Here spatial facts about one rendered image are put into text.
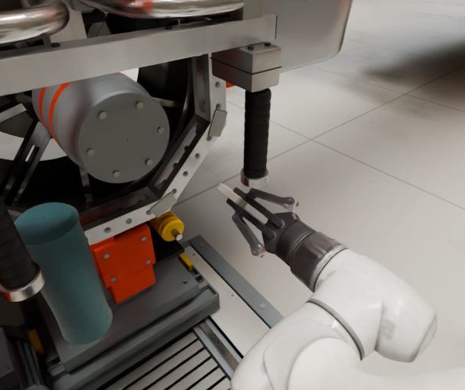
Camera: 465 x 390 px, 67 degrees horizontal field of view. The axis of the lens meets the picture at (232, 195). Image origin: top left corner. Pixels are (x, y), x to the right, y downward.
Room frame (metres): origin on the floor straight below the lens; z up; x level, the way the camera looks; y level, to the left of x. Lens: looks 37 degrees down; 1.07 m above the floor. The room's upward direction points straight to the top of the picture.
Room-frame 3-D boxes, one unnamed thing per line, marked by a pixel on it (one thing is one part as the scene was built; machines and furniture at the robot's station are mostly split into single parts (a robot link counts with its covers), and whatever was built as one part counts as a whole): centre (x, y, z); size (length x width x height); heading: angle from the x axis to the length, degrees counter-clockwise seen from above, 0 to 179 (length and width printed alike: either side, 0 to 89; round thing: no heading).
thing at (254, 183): (0.46, -0.04, 0.83); 0.04 x 0.04 x 0.16
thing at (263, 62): (0.49, -0.02, 0.93); 0.09 x 0.05 x 0.05; 38
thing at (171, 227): (0.70, 0.21, 0.51); 0.29 x 0.06 x 0.06; 38
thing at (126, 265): (0.58, 0.27, 0.48); 0.16 x 0.12 x 0.17; 38
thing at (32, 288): (0.26, 0.23, 0.83); 0.04 x 0.04 x 0.16
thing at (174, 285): (0.68, 0.35, 0.32); 0.40 x 0.30 x 0.28; 128
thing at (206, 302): (0.68, 0.35, 0.13); 0.50 x 0.36 x 0.10; 128
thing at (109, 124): (0.49, 0.20, 0.85); 0.21 x 0.14 x 0.14; 38
